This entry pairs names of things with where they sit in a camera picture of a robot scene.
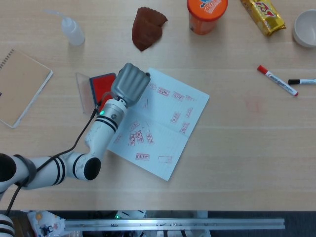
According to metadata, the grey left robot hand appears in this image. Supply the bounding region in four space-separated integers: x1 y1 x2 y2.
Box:
110 63 152 107

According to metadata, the kraft spiral notebook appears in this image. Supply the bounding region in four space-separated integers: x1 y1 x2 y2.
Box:
0 48 54 129

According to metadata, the red ink pad clear lid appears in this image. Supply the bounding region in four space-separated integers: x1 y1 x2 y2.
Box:
75 72 117 115

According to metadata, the brown folded cloth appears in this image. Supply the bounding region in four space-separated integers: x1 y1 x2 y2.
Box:
131 7 168 52

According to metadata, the white stamped paper sheet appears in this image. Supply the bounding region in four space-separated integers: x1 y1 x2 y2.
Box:
106 68 210 182

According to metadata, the clear squeeze wash bottle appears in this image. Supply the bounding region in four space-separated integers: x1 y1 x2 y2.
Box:
43 9 86 47

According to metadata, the orange instant noodle cup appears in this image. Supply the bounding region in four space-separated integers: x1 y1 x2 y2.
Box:
186 0 229 35

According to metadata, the red whiteboard marker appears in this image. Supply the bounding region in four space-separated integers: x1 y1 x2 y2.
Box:
257 65 299 97

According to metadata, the gold snack packet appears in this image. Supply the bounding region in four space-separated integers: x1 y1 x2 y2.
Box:
240 0 287 37

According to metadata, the white printed sheet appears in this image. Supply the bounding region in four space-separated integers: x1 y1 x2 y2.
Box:
27 211 66 237

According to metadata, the black whiteboard marker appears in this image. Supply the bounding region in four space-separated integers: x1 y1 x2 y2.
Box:
288 78 316 85

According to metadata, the white bowl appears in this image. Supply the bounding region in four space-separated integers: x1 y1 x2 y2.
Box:
292 9 316 47

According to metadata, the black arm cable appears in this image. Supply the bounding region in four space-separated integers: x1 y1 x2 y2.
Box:
4 106 100 216

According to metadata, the aluminium profile rail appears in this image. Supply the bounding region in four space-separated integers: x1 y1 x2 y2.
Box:
64 218 285 232

